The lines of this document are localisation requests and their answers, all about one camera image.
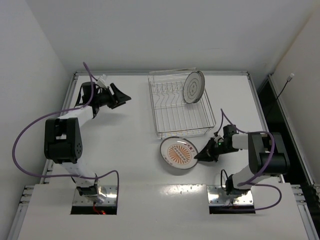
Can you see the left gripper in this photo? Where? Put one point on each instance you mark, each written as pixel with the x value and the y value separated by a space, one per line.
pixel 112 97

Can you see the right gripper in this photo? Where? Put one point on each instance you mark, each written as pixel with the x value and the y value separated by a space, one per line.
pixel 213 149

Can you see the orange sunburst plate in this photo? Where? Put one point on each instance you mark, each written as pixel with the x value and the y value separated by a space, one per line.
pixel 179 152

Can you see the white plate green rim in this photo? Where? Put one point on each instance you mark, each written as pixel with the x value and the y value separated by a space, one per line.
pixel 194 87

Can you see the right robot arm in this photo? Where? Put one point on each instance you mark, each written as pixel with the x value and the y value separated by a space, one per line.
pixel 267 156

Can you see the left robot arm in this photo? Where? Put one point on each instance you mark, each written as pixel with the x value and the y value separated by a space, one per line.
pixel 63 141

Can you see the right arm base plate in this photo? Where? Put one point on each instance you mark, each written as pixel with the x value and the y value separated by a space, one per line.
pixel 217 197

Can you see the chrome wire dish rack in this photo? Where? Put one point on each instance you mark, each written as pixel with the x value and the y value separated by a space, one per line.
pixel 172 115

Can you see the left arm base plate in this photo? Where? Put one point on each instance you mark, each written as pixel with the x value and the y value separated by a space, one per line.
pixel 106 196

